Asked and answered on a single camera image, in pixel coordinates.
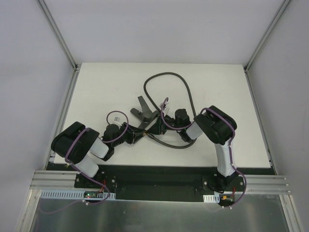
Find dark grey faucet mixer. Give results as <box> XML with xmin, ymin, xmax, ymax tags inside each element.
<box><xmin>130</xmin><ymin>96</ymin><xmax>159</xmax><ymax>131</ymax></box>

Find black corrugated shower hose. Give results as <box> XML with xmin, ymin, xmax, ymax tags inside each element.
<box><xmin>143</xmin><ymin>71</ymin><xmax>197</xmax><ymax>148</ymax></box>

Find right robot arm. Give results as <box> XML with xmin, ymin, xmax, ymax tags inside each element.
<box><xmin>145</xmin><ymin>105</ymin><xmax>238</xmax><ymax>191</ymax></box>

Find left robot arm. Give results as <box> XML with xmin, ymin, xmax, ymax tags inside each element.
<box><xmin>51</xmin><ymin>121</ymin><xmax>146</xmax><ymax>188</ymax></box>

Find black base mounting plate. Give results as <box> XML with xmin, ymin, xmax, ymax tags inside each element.
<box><xmin>45</xmin><ymin>164</ymin><xmax>253</xmax><ymax>201</ymax></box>

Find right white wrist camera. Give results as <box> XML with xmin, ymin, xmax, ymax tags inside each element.
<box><xmin>159</xmin><ymin>101</ymin><xmax>169</xmax><ymax>116</ymax></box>

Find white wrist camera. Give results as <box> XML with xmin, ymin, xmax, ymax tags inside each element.
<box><xmin>113</xmin><ymin>116</ymin><xmax>121</xmax><ymax>126</ymax></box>
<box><xmin>159</xmin><ymin>101</ymin><xmax>169</xmax><ymax>116</ymax></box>

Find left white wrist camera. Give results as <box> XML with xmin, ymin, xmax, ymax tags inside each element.
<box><xmin>113</xmin><ymin>116</ymin><xmax>121</xmax><ymax>126</ymax></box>

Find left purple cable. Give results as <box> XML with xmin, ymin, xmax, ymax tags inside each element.
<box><xmin>38</xmin><ymin>110</ymin><xmax>130</xmax><ymax>215</ymax></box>

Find left aluminium frame post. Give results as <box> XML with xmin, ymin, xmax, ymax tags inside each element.
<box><xmin>37</xmin><ymin>0</ymin><xmax>80</xmax><ymax>71</ymax></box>

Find aluminium frame post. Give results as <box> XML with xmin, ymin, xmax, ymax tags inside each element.
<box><xmin>37</xmin><ymin>0</ymin><xmax>80</xmax><ymax>71</ymax></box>
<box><xmin>243</xmin><ymin>0</ymin><xmax>293</xmax><ymax>72</ymax></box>

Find right white cable duct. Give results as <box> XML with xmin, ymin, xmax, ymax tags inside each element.
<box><xmin>203</xmin><ymin>192</ymin><xmax>239</xmax><ymax>203</ymax></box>

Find white cable duct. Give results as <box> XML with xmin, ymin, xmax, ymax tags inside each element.
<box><xmin>41</xmin><ymin>190</ymin><xmax>116</xmax><ymax>201</ymax></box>
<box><xmin>203</xmin><ymin>192</ymin><xmax>239</xmax><ymax>203</ymax></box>

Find front aluminium rail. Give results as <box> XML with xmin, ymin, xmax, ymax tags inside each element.
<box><xmin>30</xmin><ymin>170</ymin><xmax>292</xmax><ymax>195</ymax></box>

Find left white cable duct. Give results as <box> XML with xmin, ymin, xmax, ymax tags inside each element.
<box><xmin>41</xmin><ymin>190</ymin><xmax>116</xmax><ymax>201</ymax></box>

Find right aluminium frame post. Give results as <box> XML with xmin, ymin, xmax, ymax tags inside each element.
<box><xmin>243</xmin><ymin>0</ymin><xmax>293</xmax><ymax>72</ymax></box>

